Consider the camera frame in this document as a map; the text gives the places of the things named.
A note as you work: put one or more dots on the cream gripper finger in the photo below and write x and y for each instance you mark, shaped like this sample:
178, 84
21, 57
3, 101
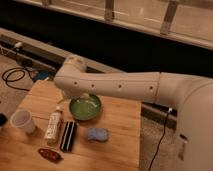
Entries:
84, 96

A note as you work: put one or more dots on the white plastic bottle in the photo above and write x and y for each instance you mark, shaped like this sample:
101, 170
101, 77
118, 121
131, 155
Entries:
54, 124

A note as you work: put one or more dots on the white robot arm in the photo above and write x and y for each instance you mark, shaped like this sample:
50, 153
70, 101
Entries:
190, 95

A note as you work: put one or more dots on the green ceramic bowl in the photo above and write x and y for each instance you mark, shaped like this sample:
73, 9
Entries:
84, 109

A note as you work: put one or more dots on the blue sponge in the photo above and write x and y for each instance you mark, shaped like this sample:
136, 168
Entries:
97, 134

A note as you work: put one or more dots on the blue object on floor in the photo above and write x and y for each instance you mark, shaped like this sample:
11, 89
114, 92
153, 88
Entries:
41, 75

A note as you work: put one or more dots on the black striped rectangular box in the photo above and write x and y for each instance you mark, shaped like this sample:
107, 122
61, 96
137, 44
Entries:
68, 136

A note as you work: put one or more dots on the white paper cup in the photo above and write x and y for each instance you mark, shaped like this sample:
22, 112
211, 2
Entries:
23, 120

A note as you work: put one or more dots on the black object at left edge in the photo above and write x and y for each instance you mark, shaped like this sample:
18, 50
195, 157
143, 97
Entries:
3, 119

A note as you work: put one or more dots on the white plug on rail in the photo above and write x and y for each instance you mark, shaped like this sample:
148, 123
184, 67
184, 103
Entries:
18, 45

